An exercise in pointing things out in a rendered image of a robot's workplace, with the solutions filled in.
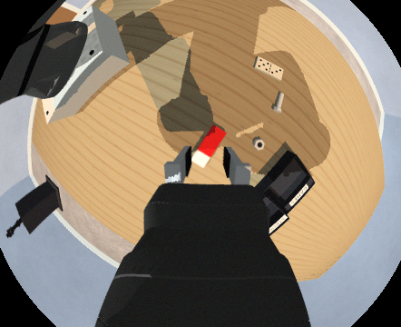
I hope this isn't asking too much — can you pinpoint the red and white eraser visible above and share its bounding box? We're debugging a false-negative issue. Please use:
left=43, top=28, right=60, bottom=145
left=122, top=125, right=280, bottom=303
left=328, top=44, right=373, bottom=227
left=191, top=125, right=226, bottom=167

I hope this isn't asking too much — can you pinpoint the white hex nut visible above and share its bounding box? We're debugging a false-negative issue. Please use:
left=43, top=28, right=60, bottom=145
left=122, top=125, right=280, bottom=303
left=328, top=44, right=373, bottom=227
left=253, top=139, right=265, bottom=150

